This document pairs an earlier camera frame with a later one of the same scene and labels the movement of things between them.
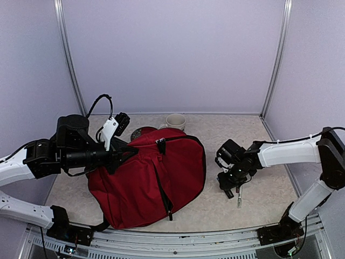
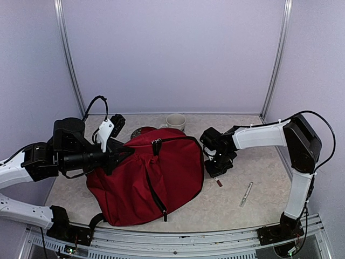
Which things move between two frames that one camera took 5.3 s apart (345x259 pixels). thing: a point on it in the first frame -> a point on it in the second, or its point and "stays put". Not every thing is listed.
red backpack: [168, 169] stays put
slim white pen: [240, 197] -> [243, 199]
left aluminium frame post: [60, 18] stays put
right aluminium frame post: [287, 15] stays put
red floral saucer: [140, 131] stays put
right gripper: [227, 184] -> [213, 172]
